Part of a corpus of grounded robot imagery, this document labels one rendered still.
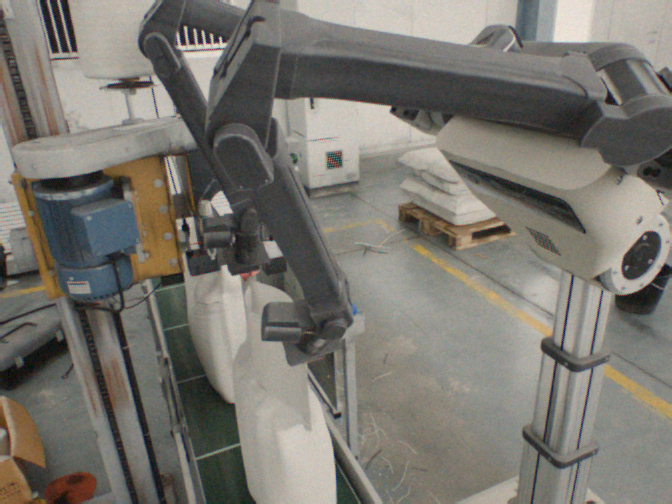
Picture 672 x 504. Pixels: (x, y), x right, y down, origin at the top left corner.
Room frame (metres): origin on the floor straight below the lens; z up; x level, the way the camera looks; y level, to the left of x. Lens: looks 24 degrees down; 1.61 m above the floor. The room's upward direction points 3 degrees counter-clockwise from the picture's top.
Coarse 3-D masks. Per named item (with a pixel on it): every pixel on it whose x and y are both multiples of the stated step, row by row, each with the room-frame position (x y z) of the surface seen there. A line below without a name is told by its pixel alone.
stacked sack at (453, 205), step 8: (432, 192) 3.87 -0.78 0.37; (440, 192) 3.84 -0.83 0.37; (432, 200) 3.82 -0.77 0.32; (440, 200) 3.74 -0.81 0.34; (448, 200) 3.67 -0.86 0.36; (456, 200) 3.61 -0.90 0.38; (464, 200) 3.63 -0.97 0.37; (472, 200) 3.63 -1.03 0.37; (440, 208) 3.72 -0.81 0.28; (448, 208) 3.63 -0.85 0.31; (456, 208) 3.57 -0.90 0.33; (464, 208) 3.57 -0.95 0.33; (472, 208) 3.61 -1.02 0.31; (480, 208) 3.64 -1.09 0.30
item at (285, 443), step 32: (256, 288) 1.12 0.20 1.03; (256, 320) 0.95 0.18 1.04; (256, 352) 0.97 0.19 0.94; (256, 384) 0.99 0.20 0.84; (288, 384) 0.90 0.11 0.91; (256, 416) 0.92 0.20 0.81; (288, 416) 0.88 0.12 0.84; (320, 416) 0.91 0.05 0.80; (256, 448) 0.92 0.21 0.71; (288, 448) 0.85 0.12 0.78; (320, 448) 0.87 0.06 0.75; (256, 480) 0.95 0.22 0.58; (288, 480) 0.84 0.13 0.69; (320, 480) 0.87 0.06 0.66
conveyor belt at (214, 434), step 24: (168, 288) 2.42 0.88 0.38; (168, 312) 2.16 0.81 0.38; (168, 336) 1.95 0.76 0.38; (192, 360) 1.76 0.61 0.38; (192, 384) 1.60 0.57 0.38; (192, 408) 1.47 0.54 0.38; (216, 408) 1.46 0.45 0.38; (192, 432) 1.35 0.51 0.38; (216, 432) 1.34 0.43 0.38; (216, 456) 1.24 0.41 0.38; (240, 456) 1.23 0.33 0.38; (216, 480) 1.14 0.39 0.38; (240, 480) 1.14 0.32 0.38; (336, 480) 1.12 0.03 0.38
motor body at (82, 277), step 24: (48, 192) 0.98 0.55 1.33; (72, 192) 0.97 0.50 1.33; (96, 192) 1.00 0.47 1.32; (48, 216) 0.97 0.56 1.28; (48, 240) 0.99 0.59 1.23; (72, 240) 0.98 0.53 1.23; (72, 264) 0.98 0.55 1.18; (96, 264) 0.99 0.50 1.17; (120, 264) 1.01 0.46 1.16; (72, 288) 0.97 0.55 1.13; (96, 288) 0.97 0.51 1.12
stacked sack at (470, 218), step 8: (416, 200) 4.15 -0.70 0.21; (424, 208) 4.04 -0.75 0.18; (432, 208) 3.93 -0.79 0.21; (440, 216) 3.83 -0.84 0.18; (448, 216) 3.73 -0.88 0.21; (456, 216) 3.69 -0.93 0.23; (464, 216) 3.70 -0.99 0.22; (472, 216) 3.72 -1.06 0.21; (480, 216) 3.74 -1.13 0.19; (488, 216) 3.76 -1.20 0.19; (456, 224) 3.66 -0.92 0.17; (464, 224) 3.69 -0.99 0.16
